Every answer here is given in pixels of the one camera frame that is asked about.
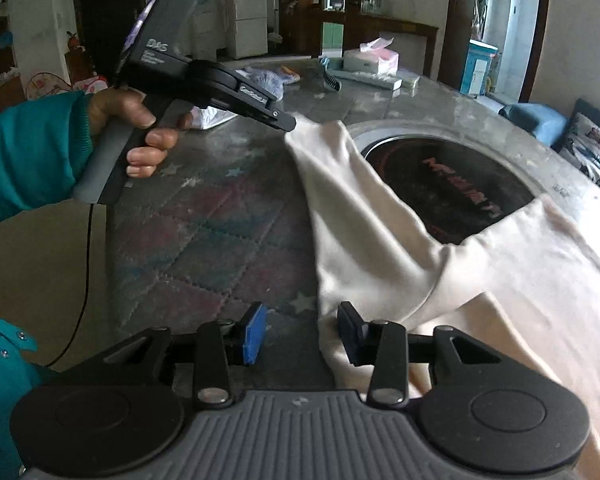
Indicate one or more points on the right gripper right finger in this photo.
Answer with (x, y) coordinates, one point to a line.
(382, 345)

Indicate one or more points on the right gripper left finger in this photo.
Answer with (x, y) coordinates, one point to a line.
(221, 344)

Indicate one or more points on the cream beige garment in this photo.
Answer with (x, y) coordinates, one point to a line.
(529, 286)

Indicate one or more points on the teal sleeve left forearm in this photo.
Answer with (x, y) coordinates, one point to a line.
(44, 147)

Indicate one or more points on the person left hand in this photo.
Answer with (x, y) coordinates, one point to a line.
(128, 106)

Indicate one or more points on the white refrigerator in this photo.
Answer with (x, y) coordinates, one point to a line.
(247, 28)

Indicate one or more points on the grey quilted star tablecloth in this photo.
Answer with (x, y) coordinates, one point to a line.
(224, 224)

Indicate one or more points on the teal comb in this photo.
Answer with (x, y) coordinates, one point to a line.
(329, 80)

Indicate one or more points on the black round induction cooktop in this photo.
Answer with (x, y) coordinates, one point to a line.
(454, 189)

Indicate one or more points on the dark wooden cabinet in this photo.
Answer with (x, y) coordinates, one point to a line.
(301, 25)

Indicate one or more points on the flat white box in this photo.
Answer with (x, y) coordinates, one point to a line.
(402, 80)

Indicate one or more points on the blue sofa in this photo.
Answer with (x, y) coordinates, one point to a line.
(544, 123)

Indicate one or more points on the left butterfly cushion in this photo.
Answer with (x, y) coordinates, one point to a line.
(581, 147)

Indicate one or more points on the blue white small cabinet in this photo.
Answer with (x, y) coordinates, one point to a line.
(477, 67)

